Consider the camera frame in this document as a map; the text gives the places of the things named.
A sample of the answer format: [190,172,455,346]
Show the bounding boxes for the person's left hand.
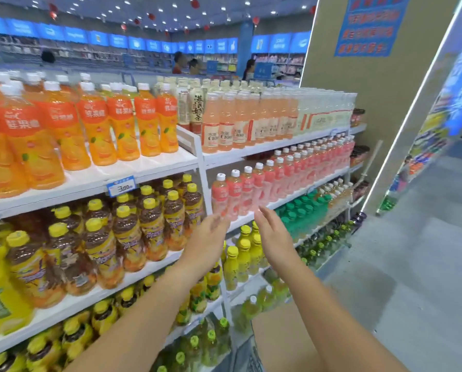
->
[176,213,230,282]

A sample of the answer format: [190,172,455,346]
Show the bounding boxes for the rows of light pink drinks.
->
[201,88,300,153]

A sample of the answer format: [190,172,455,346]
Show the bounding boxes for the person's right hand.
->
[254,206,311,276]

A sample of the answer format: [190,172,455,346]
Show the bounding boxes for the blue floor sign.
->
[253,62,274,80]

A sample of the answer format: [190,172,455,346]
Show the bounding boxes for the rows of clear white label bottles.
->
[297,88,358,130]

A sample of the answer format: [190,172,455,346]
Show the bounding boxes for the rows of bright yellow bottles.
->
[223,222,269,291]

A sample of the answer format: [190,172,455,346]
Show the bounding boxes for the blue rail display counter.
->
[0,64,236,88]

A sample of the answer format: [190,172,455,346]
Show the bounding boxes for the rows of peach drink bottles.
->
[211,135,355,221]

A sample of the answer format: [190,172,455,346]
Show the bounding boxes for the person's right forearm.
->
[285,265,410,372]

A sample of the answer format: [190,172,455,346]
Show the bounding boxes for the beige pillar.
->
[299,0,462,215]

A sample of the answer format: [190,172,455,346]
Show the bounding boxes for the person's left forearm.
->
[64,263,205,372]

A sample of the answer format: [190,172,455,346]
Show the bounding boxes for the rows of yellow cap bottles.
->
[5,174,207,308]

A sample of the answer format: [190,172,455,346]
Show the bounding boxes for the clear bottle white cap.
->
[261,284,280,311]
[240,294,262,322]

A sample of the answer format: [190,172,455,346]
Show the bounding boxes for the blue illuminated sign band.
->
[0,15,313,55]

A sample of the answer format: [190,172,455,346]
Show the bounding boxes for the blue wall pillar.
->
[237,22,254,74]

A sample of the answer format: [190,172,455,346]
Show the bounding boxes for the colourful goods shelf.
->
[376,100,462,215]

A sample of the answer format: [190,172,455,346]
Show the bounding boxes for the rows of green cap bottles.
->
[279,191,331,241]

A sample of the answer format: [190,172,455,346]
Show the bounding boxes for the blue notice poster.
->
[334,0,412,58]

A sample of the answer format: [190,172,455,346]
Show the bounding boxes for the blue white price tag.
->
[106,176,137,197]

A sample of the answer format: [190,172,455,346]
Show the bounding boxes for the rows of cream tea bottles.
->
[153,75,264,135]

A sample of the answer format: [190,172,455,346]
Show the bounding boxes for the rows of yellow label bottles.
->
[0,263,226,372]

